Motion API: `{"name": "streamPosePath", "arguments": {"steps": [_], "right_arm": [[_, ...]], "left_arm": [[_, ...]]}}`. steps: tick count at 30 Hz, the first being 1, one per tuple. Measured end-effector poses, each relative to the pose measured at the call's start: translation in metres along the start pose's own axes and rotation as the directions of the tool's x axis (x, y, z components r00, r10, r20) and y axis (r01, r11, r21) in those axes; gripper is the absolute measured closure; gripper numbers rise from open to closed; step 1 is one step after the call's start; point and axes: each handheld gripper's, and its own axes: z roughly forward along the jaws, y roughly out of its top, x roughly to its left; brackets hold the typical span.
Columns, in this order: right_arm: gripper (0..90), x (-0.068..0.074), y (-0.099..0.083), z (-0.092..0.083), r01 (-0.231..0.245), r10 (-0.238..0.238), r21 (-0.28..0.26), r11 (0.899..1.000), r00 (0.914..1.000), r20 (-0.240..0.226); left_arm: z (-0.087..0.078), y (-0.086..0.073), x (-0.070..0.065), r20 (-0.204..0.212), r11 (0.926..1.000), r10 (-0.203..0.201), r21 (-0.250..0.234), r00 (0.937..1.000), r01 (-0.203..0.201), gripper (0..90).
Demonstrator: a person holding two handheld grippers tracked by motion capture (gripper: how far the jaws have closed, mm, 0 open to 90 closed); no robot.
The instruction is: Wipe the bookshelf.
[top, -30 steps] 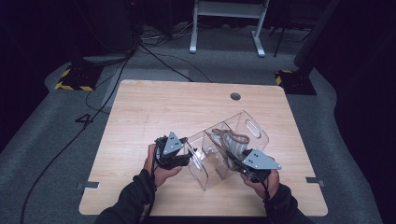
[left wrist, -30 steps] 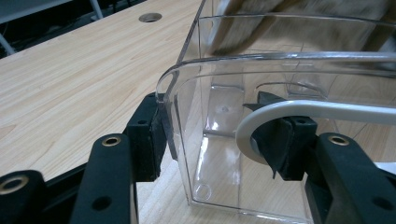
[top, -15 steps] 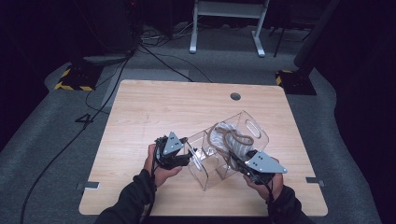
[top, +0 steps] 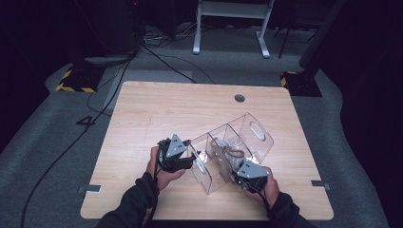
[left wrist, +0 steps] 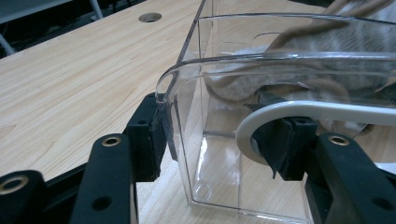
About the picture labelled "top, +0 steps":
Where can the clear acrylic divided organizer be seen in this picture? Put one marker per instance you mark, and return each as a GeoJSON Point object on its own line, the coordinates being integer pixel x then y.
{"type": "Point", "coordinates": [256, 136]}

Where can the person's left hand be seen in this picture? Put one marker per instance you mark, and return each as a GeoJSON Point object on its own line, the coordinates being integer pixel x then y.
{"type": "Point", "coordinates": [164, 179]}

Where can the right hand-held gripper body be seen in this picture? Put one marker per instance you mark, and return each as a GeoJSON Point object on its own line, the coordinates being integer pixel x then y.
{"type": "Point", "coordinates": [252, 171]}

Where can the black equipment cabinet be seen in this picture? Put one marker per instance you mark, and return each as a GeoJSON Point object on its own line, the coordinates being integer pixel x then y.
{"type": "Point", "coordinates": [111, 25]}

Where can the grey metal table bracket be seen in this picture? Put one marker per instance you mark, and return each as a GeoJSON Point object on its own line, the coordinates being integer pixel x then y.
{"type": "Point", "coordinates": [90, 188]}
{"type": "Point", "coordinates": [320, 184]}

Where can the white metal desk frame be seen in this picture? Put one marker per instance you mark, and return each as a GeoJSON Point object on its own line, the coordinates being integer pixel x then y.
{"type": "Point", "coordinates": [233, 9]}

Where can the person's right hand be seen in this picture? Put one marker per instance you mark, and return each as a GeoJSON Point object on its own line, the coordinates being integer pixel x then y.
{"type": "Point", "coordinates": [271, 191]}

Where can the black tripod stand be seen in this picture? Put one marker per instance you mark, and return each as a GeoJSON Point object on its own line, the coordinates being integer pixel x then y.
{"type": "Point", "coordinates": [285, 41]}

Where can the dark metal stand pole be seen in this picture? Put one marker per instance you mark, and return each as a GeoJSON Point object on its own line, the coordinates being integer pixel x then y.
{"type": "Point", "coordinates": [320, 34]}

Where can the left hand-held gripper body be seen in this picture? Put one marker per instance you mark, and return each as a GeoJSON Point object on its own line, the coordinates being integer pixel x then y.
{"type": "Point", "coordinates": [174, 147]}

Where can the black yellow striped base plate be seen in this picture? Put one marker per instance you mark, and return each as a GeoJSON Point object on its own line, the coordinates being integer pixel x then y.
{"type": "Point", "coordinates": [79, 79]}
{"type": "Point", "coordinates": [301, 85]}

